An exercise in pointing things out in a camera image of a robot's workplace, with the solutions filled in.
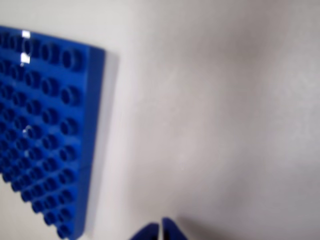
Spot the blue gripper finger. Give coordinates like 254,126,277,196
129,221,161,240
161,216,188,240

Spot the white foam board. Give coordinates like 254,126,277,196
0,0,320,240

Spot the blue 8x8 studded baseplate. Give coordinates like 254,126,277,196
0,24,108,240

